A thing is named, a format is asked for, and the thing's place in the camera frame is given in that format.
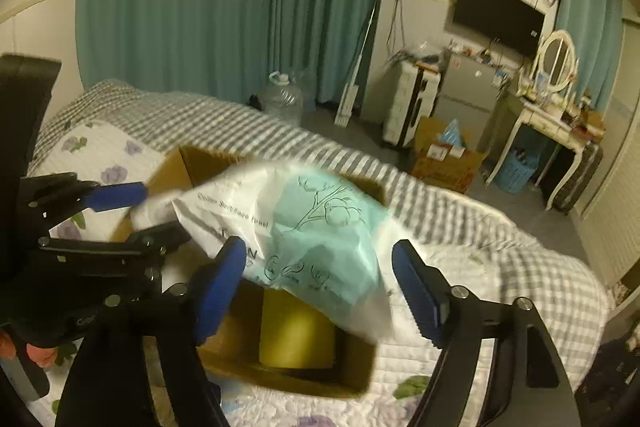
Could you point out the clear water jug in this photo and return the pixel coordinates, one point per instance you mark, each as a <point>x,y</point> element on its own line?
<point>282,99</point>

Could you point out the teal packet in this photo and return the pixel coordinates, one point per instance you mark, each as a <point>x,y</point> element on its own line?
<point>452,134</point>

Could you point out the white and teal tissue pack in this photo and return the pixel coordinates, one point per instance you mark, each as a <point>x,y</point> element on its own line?
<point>310,227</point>

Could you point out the yellow roll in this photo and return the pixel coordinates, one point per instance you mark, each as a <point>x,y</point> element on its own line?
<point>295,332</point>

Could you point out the narrow teal curtain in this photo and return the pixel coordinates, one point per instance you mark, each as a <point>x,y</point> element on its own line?
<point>587,7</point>

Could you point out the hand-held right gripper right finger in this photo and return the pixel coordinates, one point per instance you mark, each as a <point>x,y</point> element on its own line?
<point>417,294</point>

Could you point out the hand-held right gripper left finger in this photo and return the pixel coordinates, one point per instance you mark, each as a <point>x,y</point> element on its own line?
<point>222,287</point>

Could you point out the grey mini fridge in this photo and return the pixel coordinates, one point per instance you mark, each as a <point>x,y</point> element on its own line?
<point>467,97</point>

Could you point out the grey gingham quilt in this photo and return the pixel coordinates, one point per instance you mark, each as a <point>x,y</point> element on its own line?
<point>350,162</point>

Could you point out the black wall television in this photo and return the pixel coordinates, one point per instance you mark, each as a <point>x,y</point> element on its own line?
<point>495,14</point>

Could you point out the printed cardboard box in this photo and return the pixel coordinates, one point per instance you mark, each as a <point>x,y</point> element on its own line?
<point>445,174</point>

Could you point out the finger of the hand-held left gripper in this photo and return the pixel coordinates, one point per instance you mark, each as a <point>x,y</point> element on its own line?
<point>155,239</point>
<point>117,197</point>

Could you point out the person's left hand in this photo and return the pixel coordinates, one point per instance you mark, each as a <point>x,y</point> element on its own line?
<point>35,354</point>

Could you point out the white flat mop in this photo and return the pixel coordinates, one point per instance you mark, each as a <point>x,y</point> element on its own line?
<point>347,102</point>

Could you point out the white vanity table with mirror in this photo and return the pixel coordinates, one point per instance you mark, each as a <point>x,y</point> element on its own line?
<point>542,117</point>

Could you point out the dark suitcase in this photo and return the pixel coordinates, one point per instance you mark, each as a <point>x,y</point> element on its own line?
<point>580,179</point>

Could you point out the blue plastic basket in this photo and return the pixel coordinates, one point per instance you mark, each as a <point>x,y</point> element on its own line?
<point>515,172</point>

